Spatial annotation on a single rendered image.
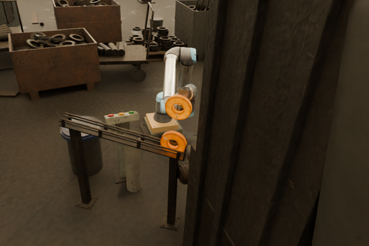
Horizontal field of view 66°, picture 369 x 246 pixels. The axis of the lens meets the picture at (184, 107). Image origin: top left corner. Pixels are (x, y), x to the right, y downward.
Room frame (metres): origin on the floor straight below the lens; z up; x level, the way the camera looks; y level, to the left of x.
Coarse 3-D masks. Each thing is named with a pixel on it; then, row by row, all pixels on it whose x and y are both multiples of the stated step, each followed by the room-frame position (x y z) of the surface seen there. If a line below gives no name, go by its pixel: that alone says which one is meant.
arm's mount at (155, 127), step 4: (148, 116) 2.41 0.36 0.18; (152, 116) 2.42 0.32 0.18; (148, 120) 2.35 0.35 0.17; (152, 120) 2.35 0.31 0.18; (172, 120) 2.38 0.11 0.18; (148, 124) 2.36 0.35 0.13; (152, 124) 2.28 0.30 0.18; (156, 124) 2.29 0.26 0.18; (160, 124) 2.29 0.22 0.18; (164, 124) 2.30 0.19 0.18; (168, 124) 2.31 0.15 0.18; (172, 124) 2.31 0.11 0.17; (176, 124) 2.32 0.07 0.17; (152, 128) 2.22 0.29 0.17; (156, 128) 2.23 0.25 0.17; (160, 128) 2.25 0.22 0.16; (164, 128) 2.26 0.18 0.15; (168, 128) 2.28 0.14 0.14; (172, 128) 2.29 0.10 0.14; (176, 128) 2.31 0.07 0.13; (152, 132) 2.22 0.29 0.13
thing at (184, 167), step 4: (184, 164) 1.35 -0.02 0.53; (188, 164) 1.34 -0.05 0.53; (180, 168) 1.32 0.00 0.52; (184, 168) 1.31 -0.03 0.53; (188, 168) 1.31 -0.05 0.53; (180, 172) 1.31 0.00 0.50; (184, 172) 1.28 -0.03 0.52; (180, 176) 1.30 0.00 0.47; (184, 176) 1.27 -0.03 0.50; (180, 180) 1.30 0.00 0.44; (184, 180) 1.27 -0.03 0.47
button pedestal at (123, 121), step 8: (136, 112) 1.81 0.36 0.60; (112, 120) 1.68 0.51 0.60; (120, 120) 1.70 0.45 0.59; (128, 120) 1.72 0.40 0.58; (128, 128) 1.75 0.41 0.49; (120, 144) 1.72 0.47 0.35; (120, 152) 1.72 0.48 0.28; (120, 160) 1.72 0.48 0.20; (120, 168) 1.72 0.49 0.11; (120, 176) 1.71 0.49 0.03
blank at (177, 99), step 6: (174, 96) 1.40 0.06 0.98; (180, 96) 1.40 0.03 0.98; (168, 102) 1.40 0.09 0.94; (174, 102) 1.39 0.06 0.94; (180, 102) 1.39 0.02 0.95; (186, 102) 1.38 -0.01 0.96; (168, 108) 1.40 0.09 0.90; (174, 108) 1.42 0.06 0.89; (186, 108) 1.38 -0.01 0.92; (168, 114) 1.40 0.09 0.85; (174, 114) 1.39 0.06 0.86; (180, 114) 1.39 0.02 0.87; (186, 114) 1.38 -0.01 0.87
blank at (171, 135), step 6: (168, 132) 1.33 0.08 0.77; (174, 132) 1.33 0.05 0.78; (162, 138) 1.33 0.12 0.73; (168, 138) 1.32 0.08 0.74; (174, 138) 1.31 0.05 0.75; (180, 138) 1.30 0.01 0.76; (162, 144) 1.33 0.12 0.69; (168, 144) 1.33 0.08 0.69; (180, 144) 1.30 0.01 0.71; (180, 150) 1.30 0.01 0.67
